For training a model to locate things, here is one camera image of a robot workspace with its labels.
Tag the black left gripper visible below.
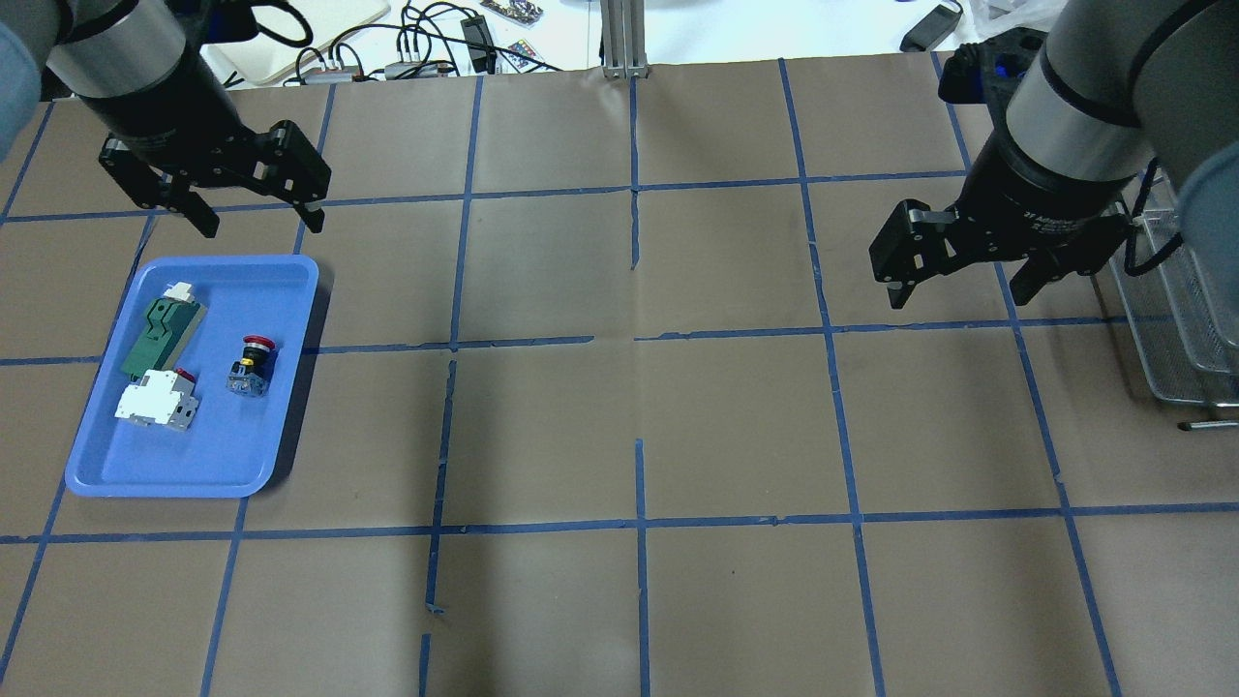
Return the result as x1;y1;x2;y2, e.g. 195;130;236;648
99;120;332;239

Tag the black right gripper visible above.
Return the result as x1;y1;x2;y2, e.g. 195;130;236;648
869;199;1132;310

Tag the red emergency stop button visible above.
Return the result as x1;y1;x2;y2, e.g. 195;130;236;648
225;334;276;397

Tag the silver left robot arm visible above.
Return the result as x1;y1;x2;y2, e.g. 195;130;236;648
2;1;331;238

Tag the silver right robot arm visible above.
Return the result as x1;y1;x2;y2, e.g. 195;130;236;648
870;1;1238;318

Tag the blue plastic tray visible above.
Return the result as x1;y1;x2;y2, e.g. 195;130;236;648
64;255;318;499

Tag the black power adapter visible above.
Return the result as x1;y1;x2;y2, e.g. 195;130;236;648
898;1;965;53

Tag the green limit switch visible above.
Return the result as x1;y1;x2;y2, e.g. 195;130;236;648
120;282;207;383

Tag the wire mesh shelf basket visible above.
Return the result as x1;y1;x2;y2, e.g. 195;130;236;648
1110;163;1238;409

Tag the aluminium frame post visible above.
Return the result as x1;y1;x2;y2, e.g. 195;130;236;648
600;0;650;79

